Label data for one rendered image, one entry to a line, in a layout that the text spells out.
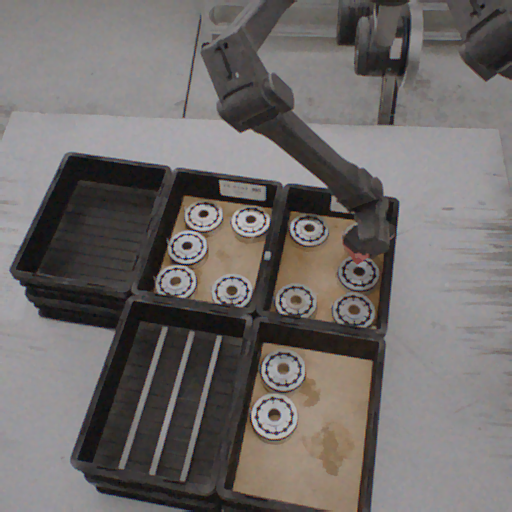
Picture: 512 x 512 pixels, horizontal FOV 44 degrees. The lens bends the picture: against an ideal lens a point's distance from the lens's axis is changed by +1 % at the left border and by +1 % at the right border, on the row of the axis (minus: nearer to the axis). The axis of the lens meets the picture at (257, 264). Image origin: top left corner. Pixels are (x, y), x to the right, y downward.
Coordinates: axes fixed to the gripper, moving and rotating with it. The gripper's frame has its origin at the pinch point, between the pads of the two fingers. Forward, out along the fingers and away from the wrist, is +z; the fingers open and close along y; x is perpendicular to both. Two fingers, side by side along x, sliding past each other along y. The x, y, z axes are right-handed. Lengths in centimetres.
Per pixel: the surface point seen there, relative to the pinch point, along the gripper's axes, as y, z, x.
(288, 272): -12.5, 11.1, 13.5
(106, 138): -16, 23, 96
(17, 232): -57, 22, 82
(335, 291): -7.5, 11.3, 1.5
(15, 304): -69, 22, 61
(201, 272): -29.2, 10.6, 28.4
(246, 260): -18.2, 10.9, 23.4
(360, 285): -3.1, 8.4, -2.5
